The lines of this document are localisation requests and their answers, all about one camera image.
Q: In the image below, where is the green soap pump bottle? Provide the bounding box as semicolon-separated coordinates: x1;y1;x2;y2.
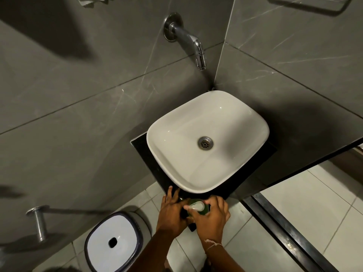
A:
180;198;211;224

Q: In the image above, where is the person's right forearm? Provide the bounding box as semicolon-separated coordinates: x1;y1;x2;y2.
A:
204;242;251;272

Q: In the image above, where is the black stone sink counter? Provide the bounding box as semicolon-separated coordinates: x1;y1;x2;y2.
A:
130;132;278;232

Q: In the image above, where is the person's left forearm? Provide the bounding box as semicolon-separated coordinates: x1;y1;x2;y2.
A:
133;229;182;272

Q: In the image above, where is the chrome wall faucet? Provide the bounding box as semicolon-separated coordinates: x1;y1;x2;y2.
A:
163;13;206;72

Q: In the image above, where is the white lidded trash bin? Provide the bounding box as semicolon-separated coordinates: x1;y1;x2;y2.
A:
84;206;153;272

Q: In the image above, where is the chrome toilet paper holder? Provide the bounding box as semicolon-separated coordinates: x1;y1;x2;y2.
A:
26;205;50;243

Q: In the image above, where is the chrome towel rack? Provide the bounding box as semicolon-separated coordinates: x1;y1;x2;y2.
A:
266;0;355;17

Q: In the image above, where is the white ceramic sink basin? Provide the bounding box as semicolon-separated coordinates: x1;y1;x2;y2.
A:
146;90;270;194

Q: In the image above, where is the person's left hand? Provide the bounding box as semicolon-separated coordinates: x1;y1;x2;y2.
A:
156;186;190;238

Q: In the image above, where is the person's right hand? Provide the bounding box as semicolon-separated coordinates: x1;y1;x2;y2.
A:
183;195;231;248

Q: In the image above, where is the chrome sink drain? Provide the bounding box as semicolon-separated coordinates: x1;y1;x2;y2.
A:
198;136;214;151

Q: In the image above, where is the black door threshold rail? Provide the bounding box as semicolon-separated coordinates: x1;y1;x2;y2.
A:
241;192;339;272

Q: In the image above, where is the white thread wrist bracelet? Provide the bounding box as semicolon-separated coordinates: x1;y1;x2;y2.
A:
203;238;223;253

